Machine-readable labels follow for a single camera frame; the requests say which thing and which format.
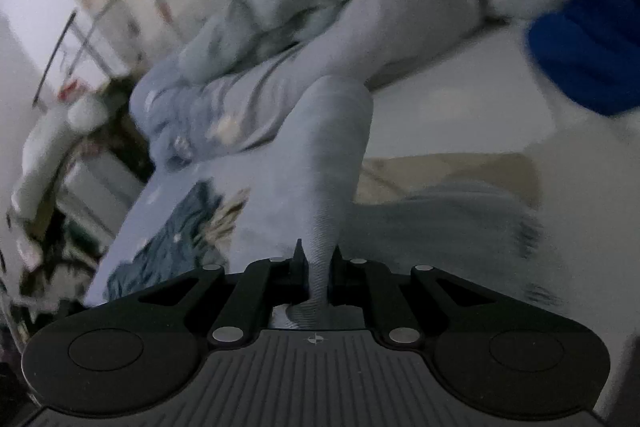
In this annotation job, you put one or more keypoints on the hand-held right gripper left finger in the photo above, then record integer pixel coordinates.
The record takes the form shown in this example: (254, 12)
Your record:
(299, 272)

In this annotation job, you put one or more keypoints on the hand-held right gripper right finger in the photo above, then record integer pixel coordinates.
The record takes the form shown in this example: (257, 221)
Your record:
(336, 277)

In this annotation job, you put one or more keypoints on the light blue garment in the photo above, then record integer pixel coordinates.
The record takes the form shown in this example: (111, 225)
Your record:
(320, 157)

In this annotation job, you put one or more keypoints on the grey-green shirt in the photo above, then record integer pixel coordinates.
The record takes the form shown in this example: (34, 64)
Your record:
(450, 217)

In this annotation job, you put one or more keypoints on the white radiator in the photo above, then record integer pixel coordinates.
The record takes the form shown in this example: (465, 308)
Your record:
(100, 187)

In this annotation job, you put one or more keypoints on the dark wooden bedside shelf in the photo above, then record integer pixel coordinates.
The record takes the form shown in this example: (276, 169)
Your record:
(55, 257)

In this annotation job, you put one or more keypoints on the white knitted cushion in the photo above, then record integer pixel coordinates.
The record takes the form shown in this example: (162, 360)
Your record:
(86, 114)

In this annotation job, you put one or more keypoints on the printed light blue bed sheet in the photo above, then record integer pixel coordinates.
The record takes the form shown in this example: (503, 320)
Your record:
(575, 157)

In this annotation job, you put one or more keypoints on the white grey sweatshirt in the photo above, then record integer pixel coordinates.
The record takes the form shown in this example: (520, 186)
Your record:
(440, 7)

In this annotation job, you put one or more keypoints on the black pole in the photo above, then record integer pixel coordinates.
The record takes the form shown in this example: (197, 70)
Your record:
(54, 58)

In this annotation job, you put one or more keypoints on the royal blue cloth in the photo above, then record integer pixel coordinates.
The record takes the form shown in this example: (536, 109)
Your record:
(590, 37)

